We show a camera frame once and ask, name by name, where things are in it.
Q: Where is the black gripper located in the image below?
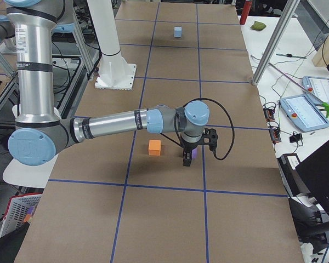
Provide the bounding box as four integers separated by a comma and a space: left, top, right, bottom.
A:
181, 138, 201, 167

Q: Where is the light blue foam block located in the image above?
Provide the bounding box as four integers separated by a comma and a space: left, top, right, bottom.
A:
174, 26, 183, 38

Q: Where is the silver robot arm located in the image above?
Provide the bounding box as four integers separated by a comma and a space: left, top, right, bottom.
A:
6, 1, 217, 166

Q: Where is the purple foam block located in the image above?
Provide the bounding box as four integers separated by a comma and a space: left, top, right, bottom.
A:
191, 148, 197, 159

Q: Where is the orange foam block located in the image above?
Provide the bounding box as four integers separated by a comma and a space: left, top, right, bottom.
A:
148, 140, 162, 156

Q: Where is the near blue teach pendant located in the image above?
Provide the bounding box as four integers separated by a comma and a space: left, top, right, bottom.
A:
280, 95, 329, 132

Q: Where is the blue teach pendant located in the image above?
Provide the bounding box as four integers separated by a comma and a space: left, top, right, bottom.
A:
280, 95, 329, 132
302, 76, 329, 106

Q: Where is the far blue teach pendant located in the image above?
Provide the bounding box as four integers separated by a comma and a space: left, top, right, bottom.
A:
302, 76, 329, 106

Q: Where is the red water bottle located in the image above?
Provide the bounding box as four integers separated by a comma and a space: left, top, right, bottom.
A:
240, 0, 252, 25

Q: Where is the white perforated basket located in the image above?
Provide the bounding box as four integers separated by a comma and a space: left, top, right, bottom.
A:
0, 193, 42, 238

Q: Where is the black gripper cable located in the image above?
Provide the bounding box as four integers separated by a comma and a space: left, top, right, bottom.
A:
174, 98, 236, 161

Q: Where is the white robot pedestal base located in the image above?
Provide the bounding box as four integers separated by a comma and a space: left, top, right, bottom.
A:
87, 0, 137, 90

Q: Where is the green handled reacher grabber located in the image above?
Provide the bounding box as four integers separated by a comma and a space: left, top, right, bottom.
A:
268, 62, 329, 124

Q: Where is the aluminium frame post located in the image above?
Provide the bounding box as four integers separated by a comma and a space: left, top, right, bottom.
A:
251, 0, 300, 86

